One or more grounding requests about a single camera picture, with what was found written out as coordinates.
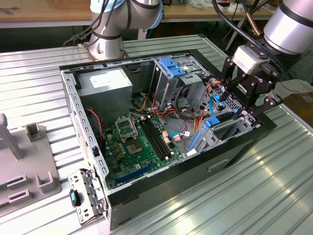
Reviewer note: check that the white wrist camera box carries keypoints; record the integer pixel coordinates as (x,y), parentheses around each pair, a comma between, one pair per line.
(247,60)

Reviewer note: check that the green RAM stick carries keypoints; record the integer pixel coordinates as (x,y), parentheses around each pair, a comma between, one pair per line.
(3,189)

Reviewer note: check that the grey power supply unit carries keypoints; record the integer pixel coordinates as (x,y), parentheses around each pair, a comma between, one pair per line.
(105,98)

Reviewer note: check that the CPU socket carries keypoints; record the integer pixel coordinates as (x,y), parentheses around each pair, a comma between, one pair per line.
(134,148)

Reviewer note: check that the black open PC case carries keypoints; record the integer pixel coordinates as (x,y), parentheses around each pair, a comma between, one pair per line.
(171,186)

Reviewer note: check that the blue plastic drive latch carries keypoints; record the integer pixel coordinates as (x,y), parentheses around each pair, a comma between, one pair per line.
(171,67)

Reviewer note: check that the black RAM slot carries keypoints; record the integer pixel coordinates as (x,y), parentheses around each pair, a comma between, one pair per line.
(153,140)
(159,137)

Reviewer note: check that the black tripod pole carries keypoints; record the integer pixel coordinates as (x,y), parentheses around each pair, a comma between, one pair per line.
(231,41)

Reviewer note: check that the grey metal disk bay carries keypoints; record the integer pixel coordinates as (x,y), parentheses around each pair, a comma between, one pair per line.
(206,143)

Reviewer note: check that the black and blue latch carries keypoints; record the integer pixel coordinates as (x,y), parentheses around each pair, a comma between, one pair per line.
(74,198)

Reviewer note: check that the blue expansion slot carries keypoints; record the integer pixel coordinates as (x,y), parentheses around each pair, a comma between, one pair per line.
(133,174)

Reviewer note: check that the green motherboard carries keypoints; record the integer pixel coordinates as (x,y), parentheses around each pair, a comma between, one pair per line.
(137,164)

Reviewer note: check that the grey metal drive cage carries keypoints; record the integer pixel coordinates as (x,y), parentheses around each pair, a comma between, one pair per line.
(166,85)

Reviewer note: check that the brown cardboard box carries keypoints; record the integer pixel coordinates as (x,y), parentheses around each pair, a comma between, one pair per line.
(303,107)

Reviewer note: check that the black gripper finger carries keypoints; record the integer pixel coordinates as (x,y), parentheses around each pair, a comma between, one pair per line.
(228,71)
(271,102)

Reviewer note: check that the wooden desk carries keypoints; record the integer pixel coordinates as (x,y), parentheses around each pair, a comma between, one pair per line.
(36,14)

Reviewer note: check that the white box with black top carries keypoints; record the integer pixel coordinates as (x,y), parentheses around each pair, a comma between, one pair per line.
(223,5)

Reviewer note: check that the grey parts rack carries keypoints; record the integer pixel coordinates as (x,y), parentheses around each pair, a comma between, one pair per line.
(27,161)

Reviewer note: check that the hard disk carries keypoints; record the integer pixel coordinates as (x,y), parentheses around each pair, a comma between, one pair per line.
(211,122)

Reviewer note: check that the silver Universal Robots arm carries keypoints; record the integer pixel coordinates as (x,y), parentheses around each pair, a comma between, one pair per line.
(107,24)

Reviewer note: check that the grey hinged card bracket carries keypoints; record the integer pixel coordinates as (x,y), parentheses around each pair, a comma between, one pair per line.
(80,178)

